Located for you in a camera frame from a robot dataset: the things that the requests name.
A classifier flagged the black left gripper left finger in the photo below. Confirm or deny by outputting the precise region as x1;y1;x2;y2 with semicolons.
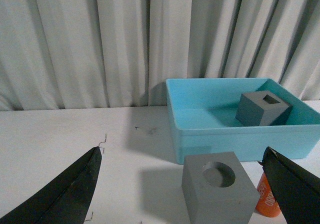
0;147;102;224

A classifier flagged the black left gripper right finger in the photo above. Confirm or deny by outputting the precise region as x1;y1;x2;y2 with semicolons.
262;147;320;224

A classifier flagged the orange cylinder part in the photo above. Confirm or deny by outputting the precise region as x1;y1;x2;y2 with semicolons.
255;173;281;218

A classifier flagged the gray cube round hole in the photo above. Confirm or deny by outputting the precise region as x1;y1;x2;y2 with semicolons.
181;152;260;224

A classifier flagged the gray cube square hole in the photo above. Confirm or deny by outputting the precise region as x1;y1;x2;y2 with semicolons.
235;90;293;126

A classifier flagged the light blue plastic box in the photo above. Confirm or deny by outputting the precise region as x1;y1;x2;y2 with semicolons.
166;78;320;164

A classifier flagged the white pleated curtain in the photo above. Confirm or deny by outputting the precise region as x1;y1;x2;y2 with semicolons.
0;0;320;111

